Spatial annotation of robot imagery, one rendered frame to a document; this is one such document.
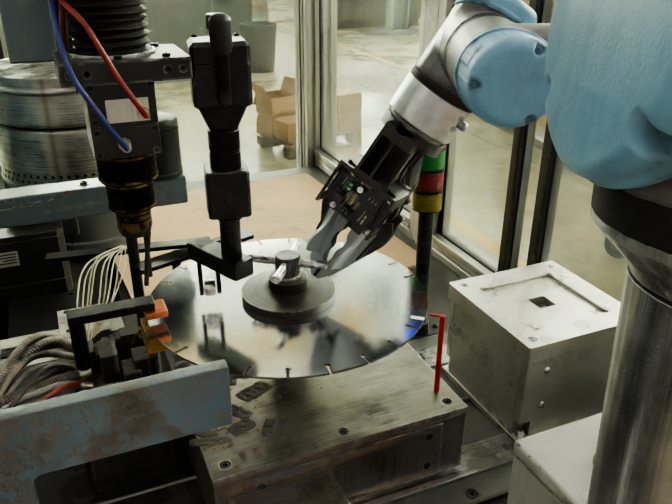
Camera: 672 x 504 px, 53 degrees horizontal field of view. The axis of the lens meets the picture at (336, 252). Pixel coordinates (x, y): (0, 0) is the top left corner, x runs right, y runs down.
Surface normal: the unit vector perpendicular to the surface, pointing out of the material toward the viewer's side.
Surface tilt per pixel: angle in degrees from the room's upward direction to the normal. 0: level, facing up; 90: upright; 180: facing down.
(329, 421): 0
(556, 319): 0
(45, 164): 90
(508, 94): 93
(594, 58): 83
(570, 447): 0
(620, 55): 83
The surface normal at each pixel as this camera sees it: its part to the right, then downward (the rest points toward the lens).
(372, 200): -0.37, 0.21
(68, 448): 0.40, 0.40
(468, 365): -0.92, 0.17
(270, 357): 0.00, -0.90
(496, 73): 0.04, 0.47
